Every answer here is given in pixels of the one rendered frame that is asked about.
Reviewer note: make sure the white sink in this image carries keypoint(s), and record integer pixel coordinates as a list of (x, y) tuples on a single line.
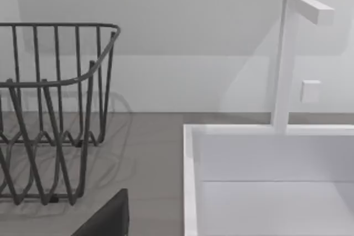
[(249, 180)]

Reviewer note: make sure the small white square knob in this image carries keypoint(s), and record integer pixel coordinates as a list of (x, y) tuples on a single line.
[(311, 91)]

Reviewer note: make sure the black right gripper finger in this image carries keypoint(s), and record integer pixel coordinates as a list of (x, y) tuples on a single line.
[(112, 216)]

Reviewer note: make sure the tall white tap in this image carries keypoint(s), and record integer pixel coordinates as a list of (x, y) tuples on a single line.
[(285, 62)]

